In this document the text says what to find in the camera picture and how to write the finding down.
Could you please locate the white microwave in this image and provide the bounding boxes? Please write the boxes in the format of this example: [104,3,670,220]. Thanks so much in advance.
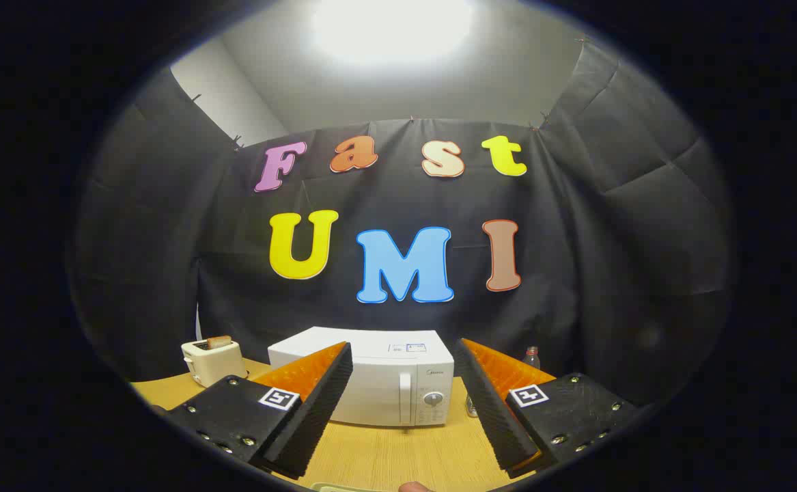
[268,326,455,428]

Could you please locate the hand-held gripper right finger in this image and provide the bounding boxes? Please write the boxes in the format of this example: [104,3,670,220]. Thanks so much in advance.
[454,338,641,479]

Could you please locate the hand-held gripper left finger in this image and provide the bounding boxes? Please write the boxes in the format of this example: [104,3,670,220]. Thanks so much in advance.
[164,342,354,479]

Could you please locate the white square plate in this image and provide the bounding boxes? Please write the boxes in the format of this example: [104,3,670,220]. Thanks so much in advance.
[311,482,399,492]

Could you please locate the cream toaster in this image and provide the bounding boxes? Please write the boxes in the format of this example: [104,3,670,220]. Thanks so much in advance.
[181,337,247,388]

